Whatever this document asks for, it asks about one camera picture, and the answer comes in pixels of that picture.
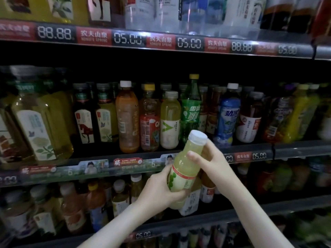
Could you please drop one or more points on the row of yellow tea bottles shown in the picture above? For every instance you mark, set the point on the row of yellow tea bottles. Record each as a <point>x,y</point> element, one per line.
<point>38,7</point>

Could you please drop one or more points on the row of clear water bottles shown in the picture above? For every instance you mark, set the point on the row of clear water bottles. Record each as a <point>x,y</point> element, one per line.
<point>165,12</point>

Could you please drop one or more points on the person's left forearm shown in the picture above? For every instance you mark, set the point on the person's left forearm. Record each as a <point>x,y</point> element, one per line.
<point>116,229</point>

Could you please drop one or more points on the black label coffee bottle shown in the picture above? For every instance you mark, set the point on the black label coffee bottle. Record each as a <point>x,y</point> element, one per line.
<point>274,18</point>
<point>300,20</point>

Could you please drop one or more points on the person's right forearm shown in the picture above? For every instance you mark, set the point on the person's right forearm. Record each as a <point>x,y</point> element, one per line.
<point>253,222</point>

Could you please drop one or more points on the red tea bottle white label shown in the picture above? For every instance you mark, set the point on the red tea bottle white label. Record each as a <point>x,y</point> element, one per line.
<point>248,126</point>

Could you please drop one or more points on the pale yellow juice bottle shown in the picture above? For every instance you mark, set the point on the pale yellow juice bottle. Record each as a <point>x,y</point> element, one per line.
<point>185,165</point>

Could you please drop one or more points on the pale tea bottle white label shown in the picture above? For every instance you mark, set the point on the pale tea bottle white label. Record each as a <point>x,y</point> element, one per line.
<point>191,205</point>

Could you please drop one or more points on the row of tea juice bottles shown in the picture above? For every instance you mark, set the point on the row of tea juice bottles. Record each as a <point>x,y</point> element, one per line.
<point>72,209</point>

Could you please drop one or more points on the stack of red drink cans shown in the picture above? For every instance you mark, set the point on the stack of red drink cans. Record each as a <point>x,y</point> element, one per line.
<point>323,18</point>

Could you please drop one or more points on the brown tea bottle horse label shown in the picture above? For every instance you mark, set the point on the brown tea bottle horse label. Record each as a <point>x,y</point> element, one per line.
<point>99,10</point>

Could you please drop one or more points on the red black price label strip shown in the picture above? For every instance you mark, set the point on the red black price label strip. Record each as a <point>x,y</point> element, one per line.
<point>129,38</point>

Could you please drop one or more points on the green pictured price label strip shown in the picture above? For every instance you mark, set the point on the green pictured price label strip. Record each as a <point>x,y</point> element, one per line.
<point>90,167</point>

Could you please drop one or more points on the person's right hand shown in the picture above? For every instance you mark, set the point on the person's right hand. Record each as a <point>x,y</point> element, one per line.
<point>217,170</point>

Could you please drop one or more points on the person's left hand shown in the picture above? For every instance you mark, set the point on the person's left hand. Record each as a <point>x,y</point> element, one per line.
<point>157,193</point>

